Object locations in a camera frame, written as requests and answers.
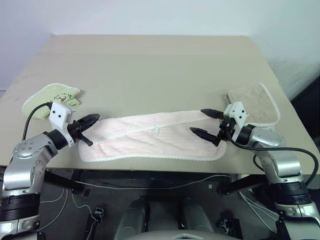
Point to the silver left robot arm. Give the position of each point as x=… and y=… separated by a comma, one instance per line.
x=23, y=162

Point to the dark rounded robot leg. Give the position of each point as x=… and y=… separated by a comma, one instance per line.
x=136, y=217
x=195, y=217

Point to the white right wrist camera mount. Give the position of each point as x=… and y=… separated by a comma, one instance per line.
x=237, y=111

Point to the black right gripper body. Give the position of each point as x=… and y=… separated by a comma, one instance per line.
x=226, y=130

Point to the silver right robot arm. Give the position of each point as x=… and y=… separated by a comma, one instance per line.
x=282, y=165

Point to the green washcloth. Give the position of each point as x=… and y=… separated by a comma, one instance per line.
x=50, y=96

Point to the black floor clamp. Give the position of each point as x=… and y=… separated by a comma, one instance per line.
x=96, y=215
x=230, y=226

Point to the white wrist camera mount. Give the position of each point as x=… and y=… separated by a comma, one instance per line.
x=237, y=111
x=58, y=112

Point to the black table brace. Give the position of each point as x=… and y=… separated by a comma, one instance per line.
x=62, y=181
x=240, y=186

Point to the silver robot torso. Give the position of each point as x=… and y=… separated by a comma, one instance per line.
x=175, y=235

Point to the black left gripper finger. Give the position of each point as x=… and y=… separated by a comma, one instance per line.
x=88, y=120
x=85, y=140

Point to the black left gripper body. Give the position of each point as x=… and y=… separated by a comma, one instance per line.
x=71, y=130

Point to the beige washcloth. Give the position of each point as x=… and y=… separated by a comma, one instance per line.
x=257, y=105

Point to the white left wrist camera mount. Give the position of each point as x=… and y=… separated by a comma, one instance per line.
x=58, y=112

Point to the pink towel with white trim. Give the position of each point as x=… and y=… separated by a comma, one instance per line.
x=150, y=140

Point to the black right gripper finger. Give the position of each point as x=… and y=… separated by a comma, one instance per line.
x=205, y=133
x=213, y=113

